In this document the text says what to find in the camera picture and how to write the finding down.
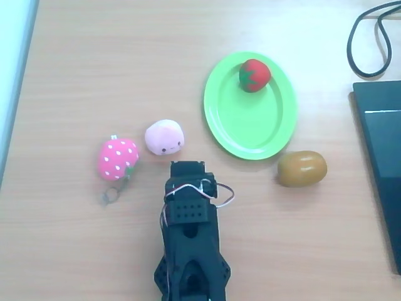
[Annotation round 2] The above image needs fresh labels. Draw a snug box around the pink peach plush toy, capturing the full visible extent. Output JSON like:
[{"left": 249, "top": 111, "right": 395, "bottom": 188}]
[{"left": 144, "top": 119, "right": 185, "bottom": 157}]

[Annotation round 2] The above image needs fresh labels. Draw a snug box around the black robot arm with base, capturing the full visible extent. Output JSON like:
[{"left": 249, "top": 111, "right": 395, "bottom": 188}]
[{"left": 153, "top": 200, "right": 233, "bottom": 301}]

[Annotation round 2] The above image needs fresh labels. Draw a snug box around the green oval plastic plate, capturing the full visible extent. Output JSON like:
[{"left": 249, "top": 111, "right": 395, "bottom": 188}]
[{"left": 203, "top": 51, "right": 298, "bottom": 161}]

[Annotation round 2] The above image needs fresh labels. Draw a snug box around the brown kiwi toy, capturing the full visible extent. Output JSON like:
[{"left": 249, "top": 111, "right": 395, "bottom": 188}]
[{"left": 277, "top": 150, "right": 328, "bottom": 188}]

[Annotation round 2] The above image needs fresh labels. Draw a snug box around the red strawberry toy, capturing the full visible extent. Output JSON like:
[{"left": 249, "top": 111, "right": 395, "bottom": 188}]
[{"left": 239, "top": 58, "right": 272, "bottom": 93}]

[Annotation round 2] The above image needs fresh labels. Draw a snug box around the black laptop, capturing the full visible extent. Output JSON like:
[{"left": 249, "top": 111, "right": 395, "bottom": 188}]
[{"left": 349, "top": 80, "right": 401, "bottom": 277}]

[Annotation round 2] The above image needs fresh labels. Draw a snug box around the white red servo cable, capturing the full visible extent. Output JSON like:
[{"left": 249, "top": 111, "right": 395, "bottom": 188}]
[
  {"left": 200, "top": 178, "right": 236, "bottom": 209},
  {"left": 163, "top": 182, "right": 204, "bottom": 202},
  {"left": 159, "top": 203, "right": 174, "bottom": 298}
]

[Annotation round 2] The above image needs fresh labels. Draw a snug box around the pink strawberry plush keychain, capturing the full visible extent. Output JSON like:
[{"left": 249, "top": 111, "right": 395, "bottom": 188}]
[{"left": 96, "top": 134, "right": 140, "bottom": 208}]

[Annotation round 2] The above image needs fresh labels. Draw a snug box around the black cable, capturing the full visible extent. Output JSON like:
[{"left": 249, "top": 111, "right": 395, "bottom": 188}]
[{"left": 346, "top": 0, "right": 401, "bottom": 79}]

